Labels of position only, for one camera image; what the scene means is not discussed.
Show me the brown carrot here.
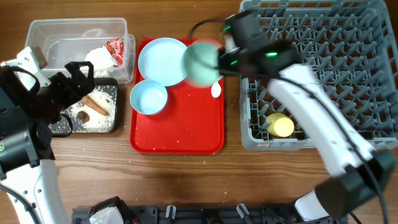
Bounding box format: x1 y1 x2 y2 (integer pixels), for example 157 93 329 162
80 96 109 116

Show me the brown food lump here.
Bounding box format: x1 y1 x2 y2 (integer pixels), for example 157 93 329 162
76 111 90 124

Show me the mint green bowl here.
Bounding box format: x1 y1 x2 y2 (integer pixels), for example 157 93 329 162
182 39 223 88

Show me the white rice pile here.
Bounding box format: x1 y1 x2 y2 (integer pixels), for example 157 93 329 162
51 85 118 133

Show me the yellow plastic cup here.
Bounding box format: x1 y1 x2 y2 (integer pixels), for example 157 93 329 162
266 113 295 138

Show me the light blue rice bowl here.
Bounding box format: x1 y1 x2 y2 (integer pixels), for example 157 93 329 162
130 80 168 115

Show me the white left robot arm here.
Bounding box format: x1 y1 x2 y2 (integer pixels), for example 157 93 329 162
1 62 95 223

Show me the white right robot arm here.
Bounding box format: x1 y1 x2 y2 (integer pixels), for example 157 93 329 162
218 10 396 222

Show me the black food waste tray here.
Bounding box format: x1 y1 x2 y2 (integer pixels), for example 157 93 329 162
49 77 119 138

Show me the clear plastic waste bin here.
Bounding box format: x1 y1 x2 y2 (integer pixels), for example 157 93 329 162
25 17 136 83

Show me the grey dishwasher rack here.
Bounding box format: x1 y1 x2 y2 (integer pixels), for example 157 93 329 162
240 0 397 149

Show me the white plastic spoon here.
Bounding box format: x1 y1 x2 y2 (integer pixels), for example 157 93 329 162
211 82 221 98

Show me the crumpled white tissue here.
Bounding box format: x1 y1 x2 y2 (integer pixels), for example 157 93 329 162
85 46 118 70

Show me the red snack wrapper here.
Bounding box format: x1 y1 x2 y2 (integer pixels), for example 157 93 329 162
106 38 124 67

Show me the red serving tray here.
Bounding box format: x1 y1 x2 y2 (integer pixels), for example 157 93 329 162
129 39 225 154

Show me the light blue plate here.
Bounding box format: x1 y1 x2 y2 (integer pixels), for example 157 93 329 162
137 37 187 86

